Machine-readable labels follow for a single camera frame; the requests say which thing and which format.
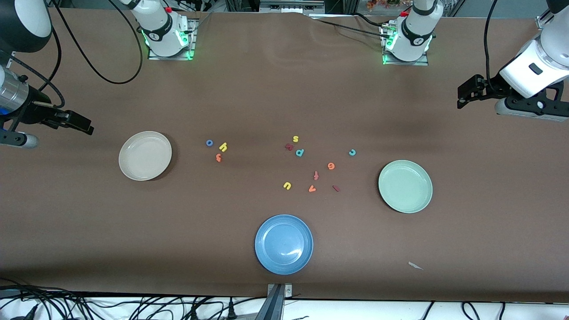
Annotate beige brown plate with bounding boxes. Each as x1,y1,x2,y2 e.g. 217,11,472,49
119,131,172,181

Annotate light green plate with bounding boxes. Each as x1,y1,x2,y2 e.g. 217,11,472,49
378,160,433,214

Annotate orange flowers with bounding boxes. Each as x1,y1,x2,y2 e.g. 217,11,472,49
367,0,414,12

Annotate grey equipment box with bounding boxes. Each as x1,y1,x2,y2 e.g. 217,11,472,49
259,0,325,14

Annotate blue plate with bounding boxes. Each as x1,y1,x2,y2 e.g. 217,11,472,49
255,215,314,275

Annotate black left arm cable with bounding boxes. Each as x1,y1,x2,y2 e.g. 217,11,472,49
484,0,501,87

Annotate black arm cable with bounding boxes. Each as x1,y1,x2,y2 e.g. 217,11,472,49
11,0,144,107
484,0,501,87

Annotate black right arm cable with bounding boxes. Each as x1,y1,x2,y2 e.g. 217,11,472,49
11,0,144,107

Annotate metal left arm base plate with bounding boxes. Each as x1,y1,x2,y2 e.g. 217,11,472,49
381,24,429,66

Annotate short black table cable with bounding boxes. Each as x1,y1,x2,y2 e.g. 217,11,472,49
353,12,392,27

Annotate long black table cable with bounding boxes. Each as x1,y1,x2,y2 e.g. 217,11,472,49
317,19,389,38

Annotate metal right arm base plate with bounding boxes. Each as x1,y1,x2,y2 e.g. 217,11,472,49
148,18,196,60

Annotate black floor cable tangle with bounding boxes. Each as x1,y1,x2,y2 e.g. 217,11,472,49
0,278,256,320

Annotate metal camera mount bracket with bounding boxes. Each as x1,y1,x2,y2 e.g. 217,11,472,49
256,283,294,320

